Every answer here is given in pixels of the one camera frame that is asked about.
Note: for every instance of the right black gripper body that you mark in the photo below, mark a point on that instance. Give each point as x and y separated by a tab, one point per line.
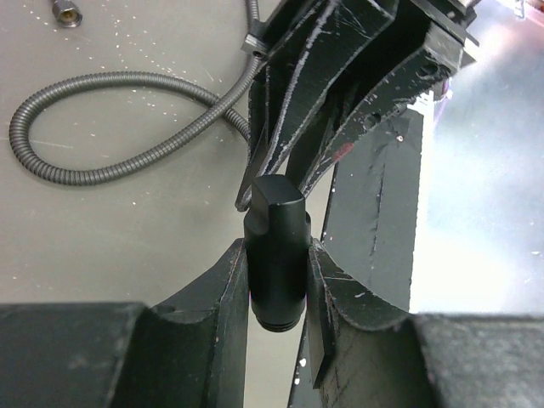
360	34

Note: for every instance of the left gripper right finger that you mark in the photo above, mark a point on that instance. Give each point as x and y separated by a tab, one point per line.
343	316

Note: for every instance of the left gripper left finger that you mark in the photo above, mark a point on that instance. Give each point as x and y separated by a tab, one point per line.
201	343

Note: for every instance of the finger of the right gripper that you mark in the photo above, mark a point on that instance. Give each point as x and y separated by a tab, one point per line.
389	74
281	104

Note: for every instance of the black valve fitting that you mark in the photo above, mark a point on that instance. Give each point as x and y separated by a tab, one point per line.
277	239

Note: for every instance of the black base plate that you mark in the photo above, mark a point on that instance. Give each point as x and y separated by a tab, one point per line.
370	230

